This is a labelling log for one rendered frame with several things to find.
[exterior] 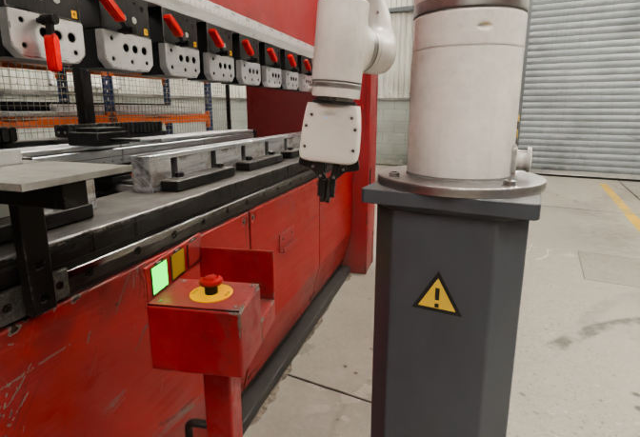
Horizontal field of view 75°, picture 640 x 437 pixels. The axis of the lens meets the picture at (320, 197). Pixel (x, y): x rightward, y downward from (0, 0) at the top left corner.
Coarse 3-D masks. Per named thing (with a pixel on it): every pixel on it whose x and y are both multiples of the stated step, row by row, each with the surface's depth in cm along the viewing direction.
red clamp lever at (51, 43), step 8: (40, 16) 73; (48, 16) 72; (56, 16) 73; (48, 24) 73; (56, 24) 73; (48, 32) 73; (48, 40) 73; (56, 40) 74; (48, 48) 73; (56, 48) 74; (48, 56) 74; (56, 56) 74; (48, 64) 74; (56, 64) 74
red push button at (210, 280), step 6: (204, 276) 70; (210, 276) 70; (216, 276) 70; (198, 282) 70; (204, 282) 69; (210, 282) 69; (216, 282) 69; (210, 288) 70; (216, 288) 70; (210, 294) 70
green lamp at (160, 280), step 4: (160, 264) 70; (164, 264) 71; (152, 268) 68; (156, 268) 69; (160, 268) 70; (164, 268) 71; (152, 272) 68; (156, 272) 69; (160, 272) 70; (164, 272) 71; (152, 276) 68; (156, 276) 69; (160, 276) 70; (164, 276) 71; (152, 280) 68; (156, 280) 69; (160, 280) 70; (164, 280) 71; (168, 280) 72; (156, 284) 69; (160, 284) 70; (164, 284) 71; (156, 288) 69; (160, 288) 70; (156, 292) 69
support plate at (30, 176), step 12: (0, 168) 62; (12, 168) 62; (24, 168) 62; (36, 168) 62; (48, 168) 62; (60, 168) 62; (72, 168) 62; (84, 168) 62; (96, 168) 62; (108, 168) 62; (120, 168) 64; (0, 180) 52; (12, 180) 52; (24, 180) 52; (36, 180) 52; (48, 180) 52; (60, 180) 54; (72, 180) 56
